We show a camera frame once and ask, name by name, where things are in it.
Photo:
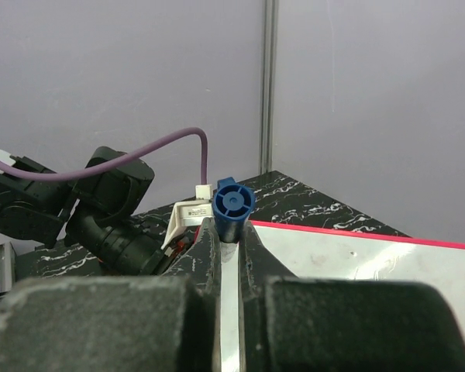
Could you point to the pink framed whiteboard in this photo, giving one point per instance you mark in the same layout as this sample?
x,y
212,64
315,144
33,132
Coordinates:
x,y
372,255

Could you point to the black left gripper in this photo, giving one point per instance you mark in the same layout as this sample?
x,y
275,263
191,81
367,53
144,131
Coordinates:
x,y
122,247

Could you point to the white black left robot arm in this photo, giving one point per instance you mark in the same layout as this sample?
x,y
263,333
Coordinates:
x,y
94,212

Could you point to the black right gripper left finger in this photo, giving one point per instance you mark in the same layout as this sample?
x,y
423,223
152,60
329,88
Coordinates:
x,y
148,323

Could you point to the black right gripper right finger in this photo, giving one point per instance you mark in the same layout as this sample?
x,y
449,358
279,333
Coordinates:
x,y
352,321

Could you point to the white blue whiteboard marker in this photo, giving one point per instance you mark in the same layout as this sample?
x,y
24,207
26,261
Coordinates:
x,y
231,206

